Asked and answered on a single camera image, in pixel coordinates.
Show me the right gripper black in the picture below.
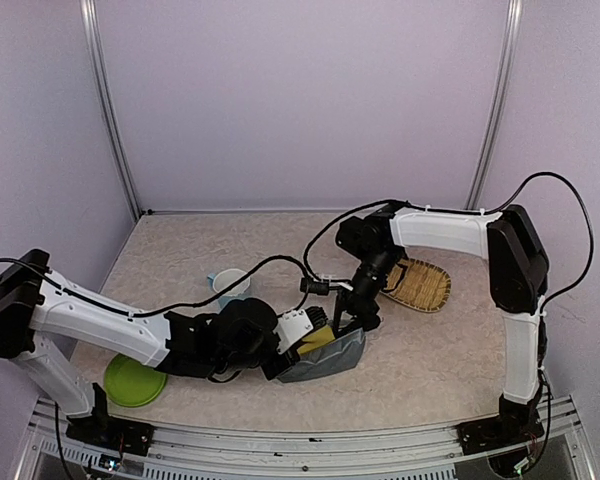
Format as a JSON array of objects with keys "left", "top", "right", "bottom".
[{"left": 334, "top": 246, "right": 402, "bottom": 337}]

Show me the yellow sponge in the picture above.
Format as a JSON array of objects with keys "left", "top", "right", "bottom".
[{"left": 297, "top": 325, "right": 335, "bottom": 355}]

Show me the grey zipper pouch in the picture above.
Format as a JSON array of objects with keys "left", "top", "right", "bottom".
[{"left": 276, "top": 329, "right": 366, "bottom": 384}]

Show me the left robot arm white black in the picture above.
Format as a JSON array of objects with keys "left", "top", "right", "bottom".
[{"left": 0, "top": 249, "right": 327, "bottom": 445}]

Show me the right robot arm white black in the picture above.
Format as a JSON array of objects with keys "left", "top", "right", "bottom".
[{"left": 334, "top": 200, "right": 549, "bottom": 444}]

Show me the woven bamboo tray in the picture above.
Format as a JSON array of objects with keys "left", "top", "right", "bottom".
[{"left": 381, "top": 258, "right": 452, "bottom": 313}]

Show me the light blue cup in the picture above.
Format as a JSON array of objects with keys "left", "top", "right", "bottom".
[{"left": 207, "top": 268, "right": 251, "bottom": 309}]

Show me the green plastic plate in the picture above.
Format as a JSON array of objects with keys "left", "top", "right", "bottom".
[{"left": 103, "top": 354, "right": 168, "bottom": 408}]

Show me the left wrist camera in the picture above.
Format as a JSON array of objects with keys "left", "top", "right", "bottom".
[{"left": 273, "top": 309, "right": 314, "bottom": 355}]

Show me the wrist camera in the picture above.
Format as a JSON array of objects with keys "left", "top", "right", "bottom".
[
  {"left": 300, "top": 277, "right": 352, "bottom": 296},
  {"left": 273, "top": 309, "right": 314, "bottom": 355}
]

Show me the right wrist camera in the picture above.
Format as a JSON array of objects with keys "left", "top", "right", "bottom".
[{"left": 300, "top": 277, "right": 352, "bottom": 296}]

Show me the aluminium front rail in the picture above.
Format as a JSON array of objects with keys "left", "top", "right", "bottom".
[{"left": 12, "top": 397, "right": 600, "bottom": 479}]

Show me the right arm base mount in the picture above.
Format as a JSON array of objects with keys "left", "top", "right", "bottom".
[{"left": 456, "top": 416, "right": 544, "bottom": 455}]

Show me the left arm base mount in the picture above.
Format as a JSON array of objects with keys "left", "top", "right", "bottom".
[{"left": 66, "top": 417, "right": 155, "bottom": 457}]

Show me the right aluminium corner post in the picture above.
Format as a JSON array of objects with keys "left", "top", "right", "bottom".
[{"left": 465, "top": 0, "right": 523, "bottom": 209}]

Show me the aluminium corner post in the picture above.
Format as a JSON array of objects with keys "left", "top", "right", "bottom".
[
  {"left": 465, "top": 0, "right": 523, "bottom": 209},
  {"left": 80, "top": 0, "right": 143, "bottom": 222}
]

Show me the left aluminium corner post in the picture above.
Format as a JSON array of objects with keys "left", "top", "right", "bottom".
[{"left": 80, "top": 0, "right": 143, "bottom": 222}]

